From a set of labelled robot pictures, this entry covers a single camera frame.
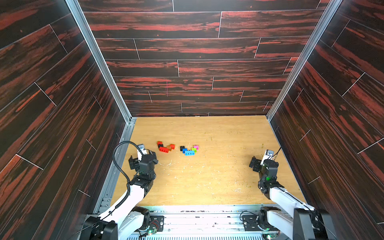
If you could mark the red 2x4 lego brick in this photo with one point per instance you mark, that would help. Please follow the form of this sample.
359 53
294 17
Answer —
164 150

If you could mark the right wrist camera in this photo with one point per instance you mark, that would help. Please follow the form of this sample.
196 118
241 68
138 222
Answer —
269 155

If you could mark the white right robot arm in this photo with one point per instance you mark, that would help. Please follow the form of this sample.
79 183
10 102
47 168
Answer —
294 218

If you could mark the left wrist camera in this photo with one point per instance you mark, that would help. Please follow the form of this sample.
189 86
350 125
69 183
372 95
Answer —
142 151

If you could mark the aluminium corner post right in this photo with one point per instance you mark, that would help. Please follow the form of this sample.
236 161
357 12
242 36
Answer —
320 28

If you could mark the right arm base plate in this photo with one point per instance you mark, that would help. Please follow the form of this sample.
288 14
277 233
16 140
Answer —
250 222

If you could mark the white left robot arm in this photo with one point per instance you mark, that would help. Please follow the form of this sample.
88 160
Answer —
124 217

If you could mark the light blue lego plate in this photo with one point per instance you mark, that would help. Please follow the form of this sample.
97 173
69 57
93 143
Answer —
190 153

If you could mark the aluminium corner post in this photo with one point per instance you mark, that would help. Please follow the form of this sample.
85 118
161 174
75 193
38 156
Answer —
320 28
91 42

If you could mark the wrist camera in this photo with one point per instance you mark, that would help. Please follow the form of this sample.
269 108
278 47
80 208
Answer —
142 151
269 155

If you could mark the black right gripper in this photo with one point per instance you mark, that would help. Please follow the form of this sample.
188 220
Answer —
255 162

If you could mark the aluminium front rail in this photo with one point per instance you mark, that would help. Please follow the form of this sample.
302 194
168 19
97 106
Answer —
220 222

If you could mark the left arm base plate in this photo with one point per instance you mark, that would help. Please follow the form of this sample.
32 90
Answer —
155 223

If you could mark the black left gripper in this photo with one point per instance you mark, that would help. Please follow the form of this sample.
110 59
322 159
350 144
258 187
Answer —
134 163

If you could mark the aluminium corner post left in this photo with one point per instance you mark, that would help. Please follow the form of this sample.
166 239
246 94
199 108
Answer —
91 42

